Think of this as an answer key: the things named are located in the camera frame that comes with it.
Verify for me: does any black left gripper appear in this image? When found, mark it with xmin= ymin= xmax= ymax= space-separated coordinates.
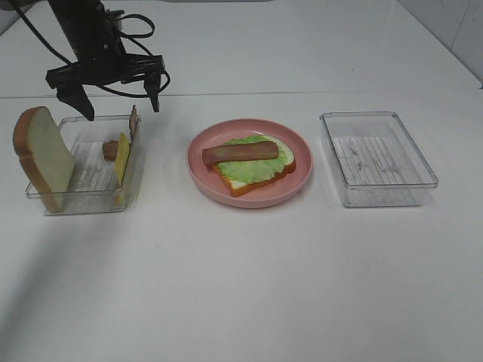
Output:
xmin=45 ymin=37 xmax=165 ymax=121

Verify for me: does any bacon strip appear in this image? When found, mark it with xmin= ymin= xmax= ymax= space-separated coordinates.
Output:
xmin=202 ymin=141 xmax=278 ymax=165
xmin=102 ymin=106 xmax=138 ymax=161

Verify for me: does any bread slice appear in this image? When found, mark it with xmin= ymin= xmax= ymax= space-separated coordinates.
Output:
xmin=211 ymin=160 xmax=297 ymax=197
xmin=13 ymin=106 xmax=75 ymax=213

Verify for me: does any green lettuce leaf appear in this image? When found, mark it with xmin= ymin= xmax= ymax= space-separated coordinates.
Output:
xmin=214 ymin=134 xmax=295 ymax=189

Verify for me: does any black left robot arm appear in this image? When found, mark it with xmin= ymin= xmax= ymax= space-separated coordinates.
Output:
xmin=46 ymin=1 xmax=168 ymax=121

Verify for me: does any yellow cheese slice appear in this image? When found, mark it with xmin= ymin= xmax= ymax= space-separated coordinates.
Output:
xmin=114 ymin=133 xmax=131 ymax=207

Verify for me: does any left clear plastic tray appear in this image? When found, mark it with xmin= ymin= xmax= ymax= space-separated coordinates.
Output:
xmin=26 ymin=115 xmax=146 ymax=215

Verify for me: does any clear plastic tray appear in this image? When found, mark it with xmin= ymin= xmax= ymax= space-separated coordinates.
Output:
xmin=320 ymin=111 xmax=438 ymax=207
xmin=26 ymin=115 xmax=146 ymax=215

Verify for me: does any pink round plate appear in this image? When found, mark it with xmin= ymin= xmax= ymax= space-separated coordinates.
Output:
xmin=187 ymin=118 xmax=313 ymax=208

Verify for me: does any right clear plastic tray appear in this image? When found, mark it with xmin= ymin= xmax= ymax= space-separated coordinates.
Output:
xmin=320 ymin=111 xmax=438 ymax=207

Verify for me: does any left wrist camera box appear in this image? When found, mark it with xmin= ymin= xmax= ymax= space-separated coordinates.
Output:
xmin=105 ymin=9 xmax=125 ymax=32

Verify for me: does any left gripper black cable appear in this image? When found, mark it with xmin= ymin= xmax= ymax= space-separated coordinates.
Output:
xmin=9 ymin=0 xmax=171 ymax=99

